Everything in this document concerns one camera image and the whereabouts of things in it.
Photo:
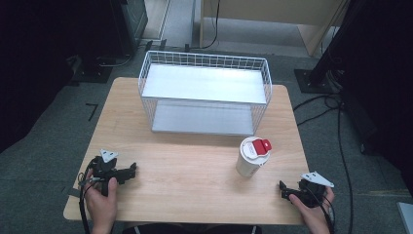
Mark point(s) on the dark curtain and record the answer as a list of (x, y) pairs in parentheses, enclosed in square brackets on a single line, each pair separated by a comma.
[(383, 81), (39, 65)]

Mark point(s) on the person's left hand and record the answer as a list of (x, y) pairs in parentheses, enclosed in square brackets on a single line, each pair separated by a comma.
[(100, 208)]

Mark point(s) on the person's right hand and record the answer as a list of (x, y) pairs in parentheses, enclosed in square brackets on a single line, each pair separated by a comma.
[(315, 217)]

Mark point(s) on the black cabinet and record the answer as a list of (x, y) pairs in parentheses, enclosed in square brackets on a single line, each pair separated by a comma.
[(130, 26)]

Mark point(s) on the black stand base plate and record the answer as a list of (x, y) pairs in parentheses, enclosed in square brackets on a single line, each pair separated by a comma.
[(92, 73)]

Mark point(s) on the grey flat panel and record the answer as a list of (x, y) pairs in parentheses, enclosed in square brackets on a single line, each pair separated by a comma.
[(406, 217)]

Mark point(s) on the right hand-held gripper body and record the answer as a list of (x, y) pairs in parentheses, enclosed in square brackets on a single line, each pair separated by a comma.
[(310, 193)]

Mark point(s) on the beige wooden board furniture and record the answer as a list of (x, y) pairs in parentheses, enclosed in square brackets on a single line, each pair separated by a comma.
[(266, 11)]

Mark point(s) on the white cup with red-tabbed lid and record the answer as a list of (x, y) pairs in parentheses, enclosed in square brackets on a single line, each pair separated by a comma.
[(246, 165)]

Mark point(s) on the black metal stand with base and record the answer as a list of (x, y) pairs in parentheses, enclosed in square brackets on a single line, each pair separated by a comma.
[(324, 65)]

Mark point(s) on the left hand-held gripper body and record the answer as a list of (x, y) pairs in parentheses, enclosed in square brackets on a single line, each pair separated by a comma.
[(104, 167)]

